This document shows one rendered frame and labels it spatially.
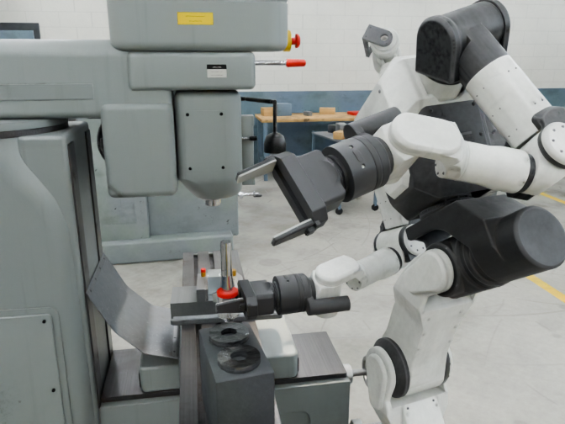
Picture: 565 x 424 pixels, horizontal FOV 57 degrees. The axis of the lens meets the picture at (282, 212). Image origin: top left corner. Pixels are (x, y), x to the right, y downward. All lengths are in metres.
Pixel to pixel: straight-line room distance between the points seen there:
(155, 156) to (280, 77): 6.78
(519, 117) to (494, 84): 0.07
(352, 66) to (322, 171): 7.71
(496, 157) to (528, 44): 8.86
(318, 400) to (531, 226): 1.06
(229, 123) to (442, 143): 0.80
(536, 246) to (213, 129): 0.89
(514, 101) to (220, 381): 0.74
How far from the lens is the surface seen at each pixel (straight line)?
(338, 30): 8.38
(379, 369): 1.30
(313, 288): 1.18
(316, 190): 0.73
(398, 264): 1.32
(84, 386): 1.69
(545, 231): 0.99
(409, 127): 0.80
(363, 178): 0.76
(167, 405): 1.75
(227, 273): 1.13
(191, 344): 1.56
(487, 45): 1.01
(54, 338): 1.60
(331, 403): 1.83
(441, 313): 1.20
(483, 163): 0.87
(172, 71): 1.44
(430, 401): 1.40
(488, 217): 0.99
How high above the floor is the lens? 1.72
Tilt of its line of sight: 17 degrees down
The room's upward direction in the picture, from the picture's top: straight up
